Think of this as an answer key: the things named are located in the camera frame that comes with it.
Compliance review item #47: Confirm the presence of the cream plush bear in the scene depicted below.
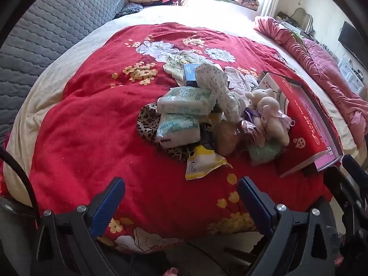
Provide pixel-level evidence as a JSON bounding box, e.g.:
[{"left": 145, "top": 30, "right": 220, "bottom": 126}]
[{"left": 259, "top": 96, "right": 291, "bottom": 147}]

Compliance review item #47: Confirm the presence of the black television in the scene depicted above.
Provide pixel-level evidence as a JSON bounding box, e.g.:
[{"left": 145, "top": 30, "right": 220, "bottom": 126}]
[{"left": 338, "top": 21, "right": 368, "bottom": 71}]

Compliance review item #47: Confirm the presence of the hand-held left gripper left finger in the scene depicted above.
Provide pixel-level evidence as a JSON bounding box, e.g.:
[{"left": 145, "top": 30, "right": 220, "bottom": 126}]
[{"left": 32, "top": 177, "right": 127, "bottom": 276}]

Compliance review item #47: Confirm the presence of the white drawer cabinet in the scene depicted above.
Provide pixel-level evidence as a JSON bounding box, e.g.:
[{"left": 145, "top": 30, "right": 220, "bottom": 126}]
[{"left": 338, "top": 57, "right": 365, "bottom": 94}]

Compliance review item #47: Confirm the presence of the black cable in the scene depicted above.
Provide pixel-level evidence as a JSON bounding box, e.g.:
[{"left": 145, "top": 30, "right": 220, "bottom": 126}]
[{"left": 0, "top": 149, "right": 39, "bottom": 216}]

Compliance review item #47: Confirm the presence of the pink quilt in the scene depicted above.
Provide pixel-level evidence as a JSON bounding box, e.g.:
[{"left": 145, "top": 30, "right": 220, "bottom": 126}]
[{"left": 253, "top": 16, "right": 368, "bottom": 156}]

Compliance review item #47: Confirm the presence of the yellow and white snack packet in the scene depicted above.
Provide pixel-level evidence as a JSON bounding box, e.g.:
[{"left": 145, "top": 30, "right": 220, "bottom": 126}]
[{"left": 185, "top": 145, "right": 227, "bottom": 181}]

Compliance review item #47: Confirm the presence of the dark patterned pillow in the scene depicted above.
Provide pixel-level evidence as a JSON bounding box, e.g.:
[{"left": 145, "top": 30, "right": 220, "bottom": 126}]
[{"left": 113, "top": 3, "right": 144, "bottom": 20}]

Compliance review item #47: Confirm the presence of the shallow red box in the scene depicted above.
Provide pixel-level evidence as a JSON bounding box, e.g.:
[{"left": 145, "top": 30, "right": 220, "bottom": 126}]
[{"left": 276, "top": 75, "right": 344, "bottom": 179}]

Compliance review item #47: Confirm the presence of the pink item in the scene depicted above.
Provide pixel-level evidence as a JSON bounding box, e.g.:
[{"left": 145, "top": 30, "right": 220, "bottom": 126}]
[{"left": 237, "top": 118, "right": 266, "bottom": 147}]

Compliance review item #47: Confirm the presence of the cream bed sheet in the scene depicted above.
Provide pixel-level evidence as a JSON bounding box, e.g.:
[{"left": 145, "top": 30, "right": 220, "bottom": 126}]
[{"left": 6, "top": 6, "right": 360, "bottom": 190}]

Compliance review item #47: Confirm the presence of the red floral blanket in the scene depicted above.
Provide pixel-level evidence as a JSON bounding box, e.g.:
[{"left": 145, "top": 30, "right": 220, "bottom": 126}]
[{"left": 29, "top": 21, "right": 342, "bottom": 255}]

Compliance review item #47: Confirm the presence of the leopard print cloth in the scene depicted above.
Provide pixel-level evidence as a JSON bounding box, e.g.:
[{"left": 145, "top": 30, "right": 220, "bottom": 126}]
[{"left": 136, "top": 103, "right": 199, "bottom": 163}]

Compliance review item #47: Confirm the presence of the red and white carton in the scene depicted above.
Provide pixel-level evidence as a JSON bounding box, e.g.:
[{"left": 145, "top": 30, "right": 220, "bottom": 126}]
[{"left": 257, "top": 72, "right": 288, "bottom": 92}]

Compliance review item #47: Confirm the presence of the vanity mirror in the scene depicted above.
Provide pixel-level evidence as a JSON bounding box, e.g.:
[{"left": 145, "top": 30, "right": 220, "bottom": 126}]
[{"left": 293, "top": 7, "right": 314, "bottom": 33}]

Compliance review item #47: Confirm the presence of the plush bear with purple ribbon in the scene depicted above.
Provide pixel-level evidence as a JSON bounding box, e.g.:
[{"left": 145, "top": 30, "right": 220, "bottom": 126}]
[{"left": 243, "top": 88, "right": 276, "bottom": 127}]

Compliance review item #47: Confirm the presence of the floral cushion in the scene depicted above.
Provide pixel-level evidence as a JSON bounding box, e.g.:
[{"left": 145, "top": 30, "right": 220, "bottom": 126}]
[{"left": 234, "top": 0, "right": 259, "bottom": 9}]

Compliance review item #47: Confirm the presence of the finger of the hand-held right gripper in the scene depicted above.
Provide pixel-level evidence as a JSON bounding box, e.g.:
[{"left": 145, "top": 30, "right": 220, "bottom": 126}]
[
  {"left": 342, "top": 154, "right": 368, "bottom": 183},
  {"left": 323, "top": 170, "right": 368, "bottom": 225}
]

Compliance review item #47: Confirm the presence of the grey quilted headboard cover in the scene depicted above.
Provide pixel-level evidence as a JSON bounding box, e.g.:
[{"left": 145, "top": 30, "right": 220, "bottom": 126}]
[{"left": 0, "top": 0, "right": 128, "bottom": 147}]

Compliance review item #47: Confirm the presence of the pale green soft pouch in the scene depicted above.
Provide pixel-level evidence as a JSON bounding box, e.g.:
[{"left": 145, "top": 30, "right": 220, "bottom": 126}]
[{"left": 248, "top": 141, "right": 284, "bottom": 166}]

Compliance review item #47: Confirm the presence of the green cloth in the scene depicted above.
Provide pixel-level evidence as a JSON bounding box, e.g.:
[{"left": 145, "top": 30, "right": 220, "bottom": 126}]
[{"left": 290, "top": 32, "right": 305, "bottom": 46}]

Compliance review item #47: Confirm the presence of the dark blue box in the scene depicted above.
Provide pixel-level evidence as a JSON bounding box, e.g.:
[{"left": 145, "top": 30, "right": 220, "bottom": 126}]
[{"left": 183, "top": 63, "right": 202, "bottom": 88}]

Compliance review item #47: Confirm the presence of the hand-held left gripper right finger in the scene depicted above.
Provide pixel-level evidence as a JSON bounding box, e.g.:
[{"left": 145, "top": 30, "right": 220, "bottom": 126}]
[{"left": 236, "top": 176, "right": 337, "bottom": 276}]

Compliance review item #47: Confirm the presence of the brown pouch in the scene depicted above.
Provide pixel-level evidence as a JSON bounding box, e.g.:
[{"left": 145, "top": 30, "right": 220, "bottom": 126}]
[{"left": 214, "top": 119, "right": 240, "bottom": 156}]

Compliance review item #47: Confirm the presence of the dressing table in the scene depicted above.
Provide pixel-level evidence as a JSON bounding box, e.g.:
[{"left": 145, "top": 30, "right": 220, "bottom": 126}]
[{"left": 276, "top": 11, "right": 319, "bottom": 43}]

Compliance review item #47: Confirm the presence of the green printed tissue pack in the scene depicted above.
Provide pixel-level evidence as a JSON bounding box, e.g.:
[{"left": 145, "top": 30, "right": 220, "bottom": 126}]
[
  {"left": 157, "top": 87, "right": 216, "bottom": 115},
  {"left": 155, "top": 113, "right": 201, "bottom": 148}
]

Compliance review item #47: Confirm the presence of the white dotted cloth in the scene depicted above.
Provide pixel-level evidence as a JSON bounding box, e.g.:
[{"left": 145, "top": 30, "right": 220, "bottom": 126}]
[{"left": 195, "top": 63, "right": 242, "bottom": 123}]

